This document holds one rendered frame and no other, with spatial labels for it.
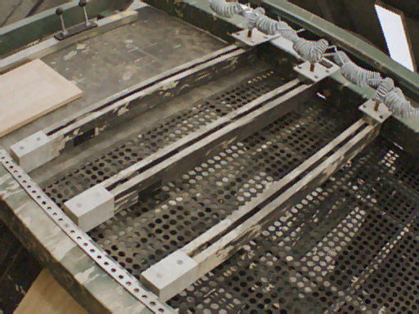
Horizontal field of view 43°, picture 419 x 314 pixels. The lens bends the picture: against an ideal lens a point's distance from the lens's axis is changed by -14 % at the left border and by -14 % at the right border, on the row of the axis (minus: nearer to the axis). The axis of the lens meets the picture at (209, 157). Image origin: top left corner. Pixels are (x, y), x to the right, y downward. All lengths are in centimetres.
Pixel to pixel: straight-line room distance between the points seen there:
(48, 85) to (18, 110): 18
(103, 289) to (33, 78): 98
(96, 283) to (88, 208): 23
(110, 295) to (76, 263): 12
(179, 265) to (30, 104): 83
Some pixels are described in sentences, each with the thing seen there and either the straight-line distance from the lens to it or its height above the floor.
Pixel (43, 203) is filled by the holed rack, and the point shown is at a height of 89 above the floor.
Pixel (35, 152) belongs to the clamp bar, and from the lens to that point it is 164.
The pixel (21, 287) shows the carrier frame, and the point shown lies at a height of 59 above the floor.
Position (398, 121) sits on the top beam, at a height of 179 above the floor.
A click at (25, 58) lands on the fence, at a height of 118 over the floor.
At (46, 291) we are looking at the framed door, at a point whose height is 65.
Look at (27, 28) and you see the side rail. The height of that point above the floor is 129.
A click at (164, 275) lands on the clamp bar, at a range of 132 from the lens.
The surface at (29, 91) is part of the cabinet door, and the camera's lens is 199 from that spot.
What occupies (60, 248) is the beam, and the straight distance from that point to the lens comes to 139.
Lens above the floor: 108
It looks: 6 degrees up
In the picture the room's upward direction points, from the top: 38 degrees clockwise
